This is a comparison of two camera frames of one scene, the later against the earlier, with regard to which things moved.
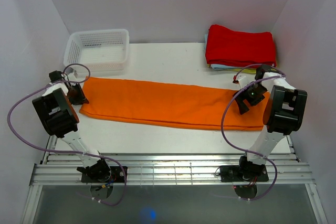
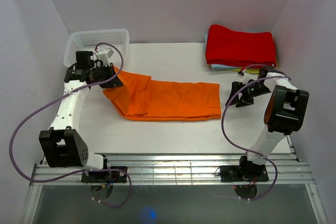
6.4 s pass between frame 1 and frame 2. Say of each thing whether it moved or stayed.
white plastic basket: stayed
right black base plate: stayed
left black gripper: moved
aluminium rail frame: stayed
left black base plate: stayed
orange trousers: moved
